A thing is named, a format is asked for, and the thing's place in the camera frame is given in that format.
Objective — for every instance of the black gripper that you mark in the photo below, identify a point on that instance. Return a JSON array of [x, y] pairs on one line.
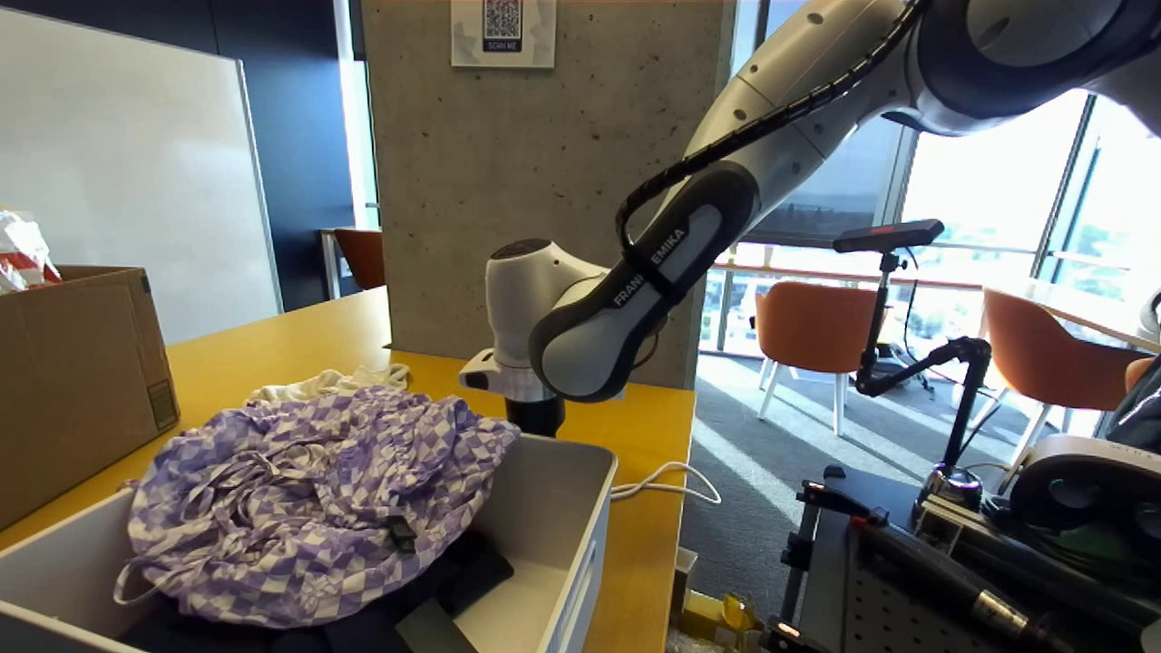
[[539, 418]]

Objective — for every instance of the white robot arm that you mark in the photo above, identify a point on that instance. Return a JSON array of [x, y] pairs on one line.
[[566, 326]]

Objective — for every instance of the white plastic basket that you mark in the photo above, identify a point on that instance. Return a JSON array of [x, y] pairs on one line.
[[544, 514]]

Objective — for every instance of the beige crumpled cloth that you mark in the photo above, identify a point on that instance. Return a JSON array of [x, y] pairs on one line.
[[331, 381]]

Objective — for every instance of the purple white checkered cloth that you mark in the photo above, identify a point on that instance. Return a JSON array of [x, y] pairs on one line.
[[309, 510]]

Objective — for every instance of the orange chair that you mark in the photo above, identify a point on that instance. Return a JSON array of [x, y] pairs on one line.
[[1043, 360], [812, 326]]

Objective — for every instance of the white qr code sign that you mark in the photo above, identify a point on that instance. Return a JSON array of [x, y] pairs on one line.
[[501, 33]]

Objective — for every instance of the brown cardboard box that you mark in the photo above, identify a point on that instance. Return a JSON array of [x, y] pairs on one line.
[[85, 378]]

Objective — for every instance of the white whiteboard panel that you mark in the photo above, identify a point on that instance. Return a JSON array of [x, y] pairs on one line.
[[137, 154]]

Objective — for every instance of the black stereo camera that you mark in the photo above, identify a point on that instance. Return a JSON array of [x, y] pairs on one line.
[[891, 237]]

